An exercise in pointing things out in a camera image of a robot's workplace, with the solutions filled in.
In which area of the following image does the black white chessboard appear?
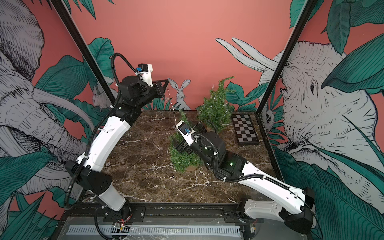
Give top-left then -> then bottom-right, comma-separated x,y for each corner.
231,113 -> 259,146

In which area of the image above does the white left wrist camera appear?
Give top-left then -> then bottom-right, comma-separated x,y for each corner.
136,64 -> 153,87

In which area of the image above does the white slotted cable tray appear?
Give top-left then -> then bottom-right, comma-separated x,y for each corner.
65,224 -> 242,239

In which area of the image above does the clear string light wire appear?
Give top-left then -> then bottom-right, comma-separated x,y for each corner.
203,86 -> 229,130

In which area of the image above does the large green christmas tree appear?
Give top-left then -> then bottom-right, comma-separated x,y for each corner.
169,130 -> 203,173

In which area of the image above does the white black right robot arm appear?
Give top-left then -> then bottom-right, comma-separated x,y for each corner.
174,121 -> 315,235

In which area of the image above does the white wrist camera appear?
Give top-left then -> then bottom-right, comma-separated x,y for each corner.
176,121 -> 200,146
136,64 -> 153,87

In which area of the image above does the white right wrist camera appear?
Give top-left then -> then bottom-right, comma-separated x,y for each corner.
176,121 -> 200,146

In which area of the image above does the small green christmas tree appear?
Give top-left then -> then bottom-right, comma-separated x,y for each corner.
197,77 -> 234,133

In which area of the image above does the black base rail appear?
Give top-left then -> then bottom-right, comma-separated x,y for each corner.
61,202 -> 246,224

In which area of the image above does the black frame post left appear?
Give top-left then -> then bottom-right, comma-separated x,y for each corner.
50,0 -> 116,104

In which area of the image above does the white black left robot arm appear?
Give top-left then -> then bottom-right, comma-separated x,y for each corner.
64,64 -> 169,212

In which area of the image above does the black frame post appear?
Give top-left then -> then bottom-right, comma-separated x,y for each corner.
256,0 -> 317,117
50,0 -> 116,104

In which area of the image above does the black frame post right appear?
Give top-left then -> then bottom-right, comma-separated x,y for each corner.
256,0 -> 317,117

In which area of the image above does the large tree wooden base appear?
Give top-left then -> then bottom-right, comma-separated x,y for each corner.
185,166 -> 199,172

